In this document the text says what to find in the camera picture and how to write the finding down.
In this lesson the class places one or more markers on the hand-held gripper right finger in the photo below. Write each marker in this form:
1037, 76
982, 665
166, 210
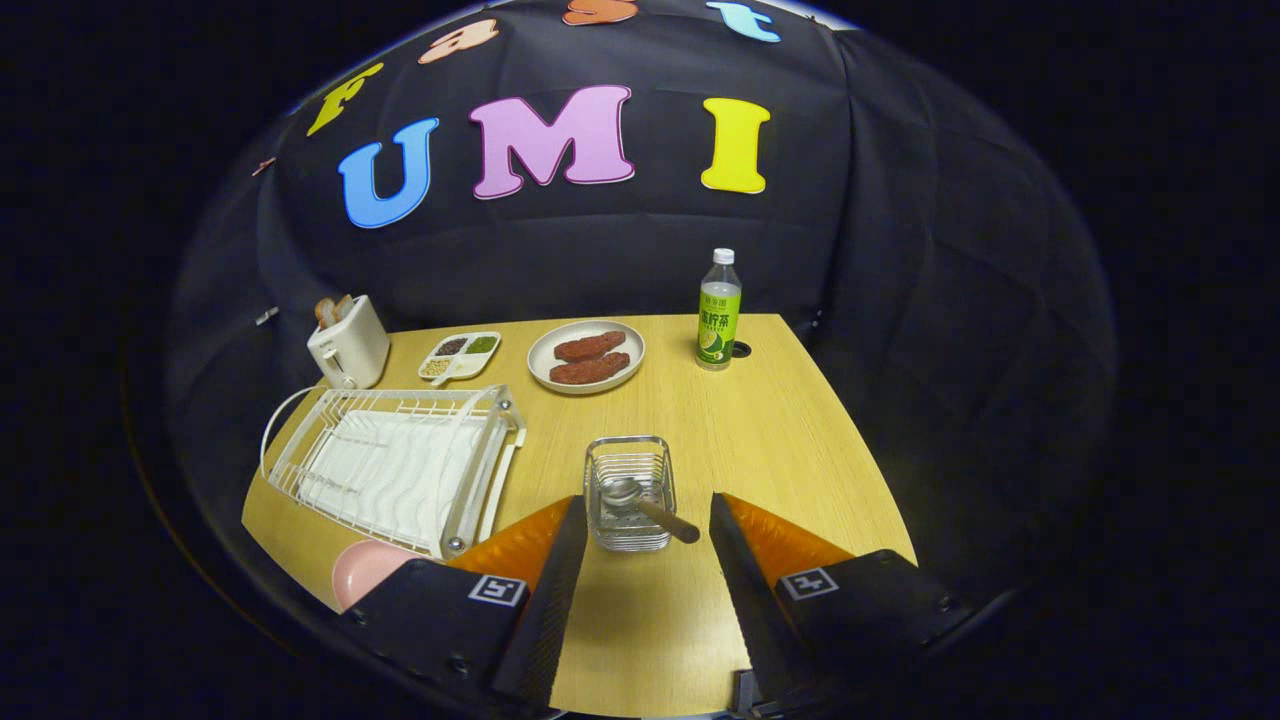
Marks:
745, 600

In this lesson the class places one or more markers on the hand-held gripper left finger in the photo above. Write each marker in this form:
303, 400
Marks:
555, 620

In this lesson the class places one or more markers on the pink plate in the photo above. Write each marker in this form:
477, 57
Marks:
360, 575

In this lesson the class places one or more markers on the beige plate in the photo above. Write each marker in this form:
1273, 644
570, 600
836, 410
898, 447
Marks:
537, 357

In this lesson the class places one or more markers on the white ribbed drain tray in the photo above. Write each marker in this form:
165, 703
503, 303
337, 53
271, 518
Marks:
390, 470

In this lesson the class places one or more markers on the brown meat piece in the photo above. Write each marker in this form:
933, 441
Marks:
590, 370
590, 346

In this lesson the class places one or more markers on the white divided seasoning tray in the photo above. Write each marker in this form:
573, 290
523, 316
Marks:
460, 362

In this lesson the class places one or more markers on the green label drink bottle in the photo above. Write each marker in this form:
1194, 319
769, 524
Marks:
718, 320

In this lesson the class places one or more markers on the black backdrop cloth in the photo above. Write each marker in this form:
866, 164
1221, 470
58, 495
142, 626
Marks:
900, 300

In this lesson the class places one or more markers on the white toaster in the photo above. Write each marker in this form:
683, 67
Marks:
350, 350

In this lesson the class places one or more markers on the toasted bread slice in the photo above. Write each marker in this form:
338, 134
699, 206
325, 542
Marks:
343, 305
325, 312

